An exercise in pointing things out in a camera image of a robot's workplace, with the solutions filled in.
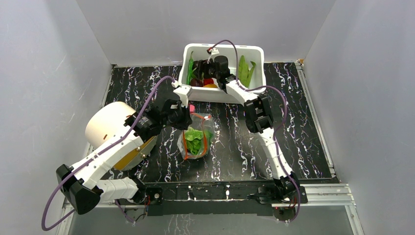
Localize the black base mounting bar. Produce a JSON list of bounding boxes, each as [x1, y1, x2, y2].
[[142, 180, 309, 217]]

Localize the white plastic bin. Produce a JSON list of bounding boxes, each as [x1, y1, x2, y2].
[[178, 43, 266, 104]]

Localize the orange fruit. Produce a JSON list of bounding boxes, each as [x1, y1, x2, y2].
[[203, 84, 218, 88]]

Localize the red tomato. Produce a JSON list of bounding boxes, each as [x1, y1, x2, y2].
[[203, 78, 214, 87]]

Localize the white cylindrical drum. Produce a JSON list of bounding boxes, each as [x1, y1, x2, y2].
[[85, 101, 159, 172]]

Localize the pink small cube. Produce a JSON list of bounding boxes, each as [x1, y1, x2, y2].
[[189, 104, 195, 113]]

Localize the dark purple fruit front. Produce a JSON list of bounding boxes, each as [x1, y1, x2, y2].
[[190, 78, 204, 87]]

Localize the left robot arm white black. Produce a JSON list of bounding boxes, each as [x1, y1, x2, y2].
[[56, 97, 191, 214]]

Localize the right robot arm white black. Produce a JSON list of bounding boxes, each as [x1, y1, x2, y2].
[[189, 56, 305, 206]]

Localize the green leafy vegetable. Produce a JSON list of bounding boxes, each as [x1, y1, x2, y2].
[[238, 55, 256, 88]]

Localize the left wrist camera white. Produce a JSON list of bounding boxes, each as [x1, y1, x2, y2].
[[172, 81, 192, 108]]

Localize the clear zip top bag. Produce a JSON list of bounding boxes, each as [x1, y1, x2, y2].
[[177, 113, 215, 160]]

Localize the green napa cabbage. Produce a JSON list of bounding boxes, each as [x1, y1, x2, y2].
[[184, 127, 213, 157]]

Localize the long green chili pepper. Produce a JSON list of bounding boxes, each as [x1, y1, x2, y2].
[[186, 51, 194, 85]]

